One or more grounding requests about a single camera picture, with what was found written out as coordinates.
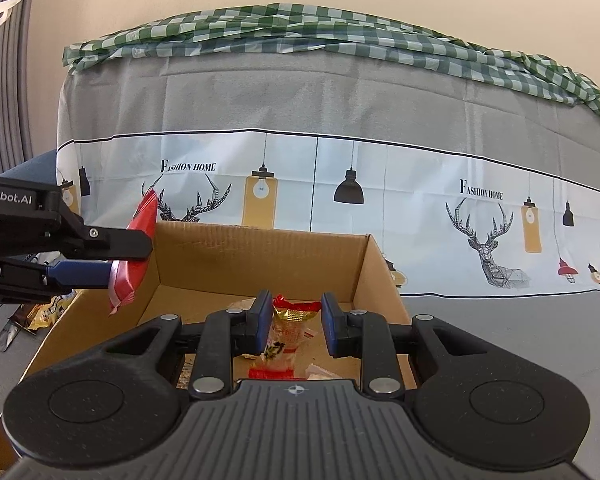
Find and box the brown cardboard box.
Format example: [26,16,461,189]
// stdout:
[0,222,413,473]

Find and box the grey curtain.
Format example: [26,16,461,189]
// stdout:
[0,0,38,176]

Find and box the clear red gold snack packet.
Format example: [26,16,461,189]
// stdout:
[250,294,321,381]

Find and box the green checked cloth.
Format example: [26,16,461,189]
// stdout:
[62,2,600,126]

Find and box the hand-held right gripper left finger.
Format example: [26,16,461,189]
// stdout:
[97,289,273,400]

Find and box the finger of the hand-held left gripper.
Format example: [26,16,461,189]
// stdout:
[55,207,156,261]
[0,259,116,295]

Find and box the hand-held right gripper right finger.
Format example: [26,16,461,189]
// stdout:
[321,291,491,400]

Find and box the brown snack packet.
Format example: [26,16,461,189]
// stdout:
[7,294,76,332]

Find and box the grey deer print cloth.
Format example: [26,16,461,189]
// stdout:
[0,45,600,480]

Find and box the silver snack packet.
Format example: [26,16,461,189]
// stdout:
[0,324,20,353]

